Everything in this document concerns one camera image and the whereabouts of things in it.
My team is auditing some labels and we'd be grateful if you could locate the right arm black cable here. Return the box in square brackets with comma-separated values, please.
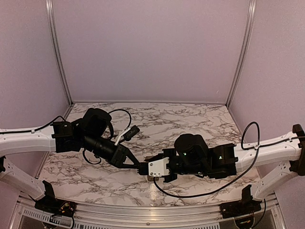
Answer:
[153, 122, 260, 198]

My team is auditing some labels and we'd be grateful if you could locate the right aluminium frame post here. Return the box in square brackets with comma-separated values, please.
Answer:
[225, 0, 257, 108]

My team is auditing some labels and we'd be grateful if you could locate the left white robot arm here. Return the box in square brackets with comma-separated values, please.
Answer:
[0, 108, 139, 212]

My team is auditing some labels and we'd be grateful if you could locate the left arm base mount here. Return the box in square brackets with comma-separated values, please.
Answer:
[34, 197, 76, 217]

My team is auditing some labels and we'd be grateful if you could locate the left aluminium frame post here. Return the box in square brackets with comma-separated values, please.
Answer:
[45, 0, 73, 105]

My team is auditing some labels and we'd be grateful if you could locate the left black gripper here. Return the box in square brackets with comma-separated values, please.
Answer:
[82, 132, 142, 169]

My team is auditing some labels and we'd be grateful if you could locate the grey remote control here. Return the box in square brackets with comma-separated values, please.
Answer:
[147, 176, 159, 182]

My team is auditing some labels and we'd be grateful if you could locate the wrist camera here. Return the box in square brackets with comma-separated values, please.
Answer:
[115, 125, 140, 146]
[137, 157, 170, 177]

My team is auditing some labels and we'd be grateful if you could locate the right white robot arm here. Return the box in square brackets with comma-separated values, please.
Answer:
[148, 124, 305, 214]

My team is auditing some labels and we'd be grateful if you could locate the front aluminium rail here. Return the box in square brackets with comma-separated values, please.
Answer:
[9, 193, 286, 229]

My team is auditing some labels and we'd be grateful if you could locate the aluminium frame post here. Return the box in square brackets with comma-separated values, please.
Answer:
[45, 0, 73, 105]
[225, 0, 257, 108]

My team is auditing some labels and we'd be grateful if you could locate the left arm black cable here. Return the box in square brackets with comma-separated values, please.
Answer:
[108, 109, 132, 132]

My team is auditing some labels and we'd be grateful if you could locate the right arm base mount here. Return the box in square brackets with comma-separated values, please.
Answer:
[220, 200, 262, 219]

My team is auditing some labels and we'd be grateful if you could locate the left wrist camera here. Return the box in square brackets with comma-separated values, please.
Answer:
[115, 125, 140, 146]

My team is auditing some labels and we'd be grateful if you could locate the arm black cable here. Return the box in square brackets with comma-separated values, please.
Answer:
[153, 122, 260, 198]
[108, 109, 132, 132]

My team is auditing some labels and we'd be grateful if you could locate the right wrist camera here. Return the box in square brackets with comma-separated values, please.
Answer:
[137, 157, 170, 177]

